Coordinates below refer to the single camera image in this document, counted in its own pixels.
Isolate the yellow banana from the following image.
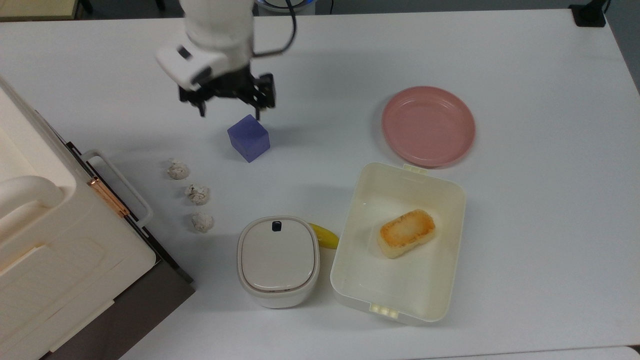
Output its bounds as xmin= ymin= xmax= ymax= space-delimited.
xmin=307 ymin=222 xmax=340 ymax=250

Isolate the orange box latch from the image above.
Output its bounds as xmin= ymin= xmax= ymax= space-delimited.
xmin=87 ymin=176 xmax=131 ymax=219

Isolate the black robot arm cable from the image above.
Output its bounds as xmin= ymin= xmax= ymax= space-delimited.
xmin=251 ymin=0 xmax=299 ymax=57

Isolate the small beige lidded bin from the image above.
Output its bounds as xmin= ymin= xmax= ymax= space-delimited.
xmin=236 ymin=215 xmax=321 ymax=309

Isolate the beige wooden desk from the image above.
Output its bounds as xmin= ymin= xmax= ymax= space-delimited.
xmin=0 ymin=0 xmax=82 ymax=22

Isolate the cream plastic tub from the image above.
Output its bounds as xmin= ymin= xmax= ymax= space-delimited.
xmin=330 ymin=161 xmax=467 ymax=326

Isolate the white drawer handle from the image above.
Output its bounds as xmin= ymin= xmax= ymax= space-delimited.
xmin=80 ymin=150 xmax=154 ymax=229

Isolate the cream plastic storage box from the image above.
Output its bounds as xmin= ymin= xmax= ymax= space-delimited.
xmin=0 ymin=75 xmax=157 ymax=360

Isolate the purple cube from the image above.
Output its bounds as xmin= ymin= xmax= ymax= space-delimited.
xmin=227 ymin=114 xmax=271 ymax=164

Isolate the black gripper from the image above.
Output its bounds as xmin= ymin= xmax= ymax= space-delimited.
xmin=178 ymin=67 xmax=277 ymax=121

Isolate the crumpled paper ball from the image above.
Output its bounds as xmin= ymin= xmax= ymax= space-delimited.
xmin=191 ymin=211 xmax=216 ymax=234
xmin=166 ymin=158 xmax=191 ymax=181
xmin=184 ymin=183 xmax=211 ymax=206

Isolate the pink plate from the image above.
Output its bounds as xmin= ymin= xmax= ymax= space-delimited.
xmin=381 ymin=86 xmax=476 ymax=168

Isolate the toasted bread piece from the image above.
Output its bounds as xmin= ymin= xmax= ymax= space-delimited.
xmin=377 ymin=209 xmax=437 ymax=260

